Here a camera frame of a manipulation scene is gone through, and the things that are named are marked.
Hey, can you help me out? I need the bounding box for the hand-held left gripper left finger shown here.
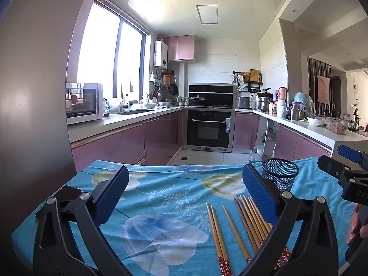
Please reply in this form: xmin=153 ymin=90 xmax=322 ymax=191
xmin=32 ymin=165 xmax=130 ymax=276

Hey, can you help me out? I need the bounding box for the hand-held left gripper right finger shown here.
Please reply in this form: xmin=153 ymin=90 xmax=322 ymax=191
xmin=239 ymin=163 xmax=347 ymax=276

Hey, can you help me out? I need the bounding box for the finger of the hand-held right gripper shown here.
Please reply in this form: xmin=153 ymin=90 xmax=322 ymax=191
xmin=318 ymin=155 xmax=368 ymax=182
xmin=339 ymin=145 xmax=368 ymax=173

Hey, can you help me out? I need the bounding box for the black mesh utensil holder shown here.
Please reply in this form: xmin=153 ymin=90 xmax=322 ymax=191
xmin=261 ymin=159 xmax=300 ymax=193

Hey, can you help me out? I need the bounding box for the bunch of wooden chopsticks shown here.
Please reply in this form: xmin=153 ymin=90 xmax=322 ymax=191
xmin=233 ymin=195 xmax=291 ymax=270

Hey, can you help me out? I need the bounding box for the wooden chopstick red floral end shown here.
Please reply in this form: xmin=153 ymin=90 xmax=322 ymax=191
xmin=205 ymin=201 xmax=225 ymax=276
xmin=222 ymin=205 xmax=251 ymax=264
xmin=211 ymin=204 xmax=233 ymax=276

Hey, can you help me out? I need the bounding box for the person's right hand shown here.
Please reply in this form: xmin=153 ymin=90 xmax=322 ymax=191
xmin=346 ymin=204 xmax=368 ymax=245

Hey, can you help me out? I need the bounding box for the clear plastic food box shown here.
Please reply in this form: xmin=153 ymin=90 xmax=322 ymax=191
xmin=326 ymin=118 xmax=350 ymax=135

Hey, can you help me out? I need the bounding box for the clear plastic water bottle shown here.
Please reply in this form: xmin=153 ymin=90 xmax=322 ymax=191
xmin=249 ymin=147 xmax=262 ymax=163

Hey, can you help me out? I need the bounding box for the blue floral tablecloth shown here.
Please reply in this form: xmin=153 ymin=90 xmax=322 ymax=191
xmin=11 ymin=157 xmax=368 ymax=276

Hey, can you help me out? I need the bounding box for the pink base cabinet run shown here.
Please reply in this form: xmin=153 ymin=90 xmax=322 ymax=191
xmin=68 ymin=108 xmax=184 ymax=173
xmin=233 ymin=109 xmax=337 ymax=162

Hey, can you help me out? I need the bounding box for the green food cover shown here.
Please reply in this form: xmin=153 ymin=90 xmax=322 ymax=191
xmin=293 ymin=92 xmax=315 ymax=118

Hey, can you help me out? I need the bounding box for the black built-in oven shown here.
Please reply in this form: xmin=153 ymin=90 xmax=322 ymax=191
xmin=187 ymin=109 xmax=234 ymax=151

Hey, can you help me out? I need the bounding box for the stainless steel stock pot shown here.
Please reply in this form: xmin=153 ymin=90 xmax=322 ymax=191
xmin=258 ymin=97 xmax=272 ymax=112

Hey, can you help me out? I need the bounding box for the white microwave oven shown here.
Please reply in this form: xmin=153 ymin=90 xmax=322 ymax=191
xmin=66 ymin=83 xmax=104 ymax=125

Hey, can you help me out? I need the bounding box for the black integrated range hood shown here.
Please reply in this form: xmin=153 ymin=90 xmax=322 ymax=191
xmin=189 ymin=83 xmax=234 ymax=108

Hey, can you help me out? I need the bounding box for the dark cooking pot with lid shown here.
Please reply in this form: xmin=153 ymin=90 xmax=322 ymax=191
xmin=188 ymin=93 xmax=207 ymax=106

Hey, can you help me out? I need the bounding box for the silver refrigerator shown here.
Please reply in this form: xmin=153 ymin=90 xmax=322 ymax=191
xmin=0 ymin=0 xmax=100 ymax=236

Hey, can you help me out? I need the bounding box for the kitchen window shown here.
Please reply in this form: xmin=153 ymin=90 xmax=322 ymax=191
xmin=76 ymin=0 xmax=151 ymax=101

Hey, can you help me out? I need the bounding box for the white water heater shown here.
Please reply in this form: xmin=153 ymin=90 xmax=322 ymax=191
xmin=154 ymin=40 xmax=168 ymax=70

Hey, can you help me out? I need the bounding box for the ceiling light panel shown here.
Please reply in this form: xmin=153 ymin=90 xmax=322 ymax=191
xmin=196 ymin=4 xmax=219 ymax=25

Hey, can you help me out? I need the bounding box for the wall picture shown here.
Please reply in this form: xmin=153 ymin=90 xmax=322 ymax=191
xmin=317 ymin=75 xmax=331 ymax=104

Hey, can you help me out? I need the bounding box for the black wall rack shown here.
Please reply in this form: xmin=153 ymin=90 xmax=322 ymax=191
xmin=233 ymin=70 xmax=263 ymax=92

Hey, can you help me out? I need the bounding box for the pink wall cabinet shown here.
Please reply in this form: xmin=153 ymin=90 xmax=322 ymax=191
xmin=162 ymin=35 xmax=195 ymax=63

